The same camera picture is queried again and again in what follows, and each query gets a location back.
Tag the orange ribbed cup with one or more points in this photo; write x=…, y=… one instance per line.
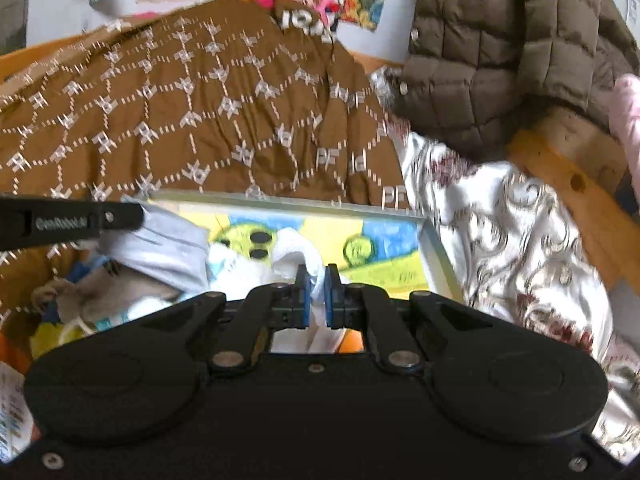
x=352, y=344

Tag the brown patterned quilt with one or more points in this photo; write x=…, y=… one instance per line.
x=175, y=110

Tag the grey wall panel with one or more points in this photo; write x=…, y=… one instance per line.
x=12, y=15

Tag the white sock with blue trim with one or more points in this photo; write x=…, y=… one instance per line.
x=295, y=250

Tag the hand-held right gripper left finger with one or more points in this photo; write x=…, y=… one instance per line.
x=301, y=300

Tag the cartoon print metal tray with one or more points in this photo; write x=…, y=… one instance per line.
x=380, y=240

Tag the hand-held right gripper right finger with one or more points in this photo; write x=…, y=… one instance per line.
x=332, y=300

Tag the white floral bedspread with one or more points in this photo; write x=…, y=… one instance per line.
x=500, y=240

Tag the grey knit pouch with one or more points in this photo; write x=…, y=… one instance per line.
x=100, y=290

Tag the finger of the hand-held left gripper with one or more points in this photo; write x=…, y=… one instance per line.
x=122, y=217

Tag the brown puffer jacket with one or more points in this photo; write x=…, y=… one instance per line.
x=500, y=35

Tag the pink blanket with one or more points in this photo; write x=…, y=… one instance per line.
x=627, y=115

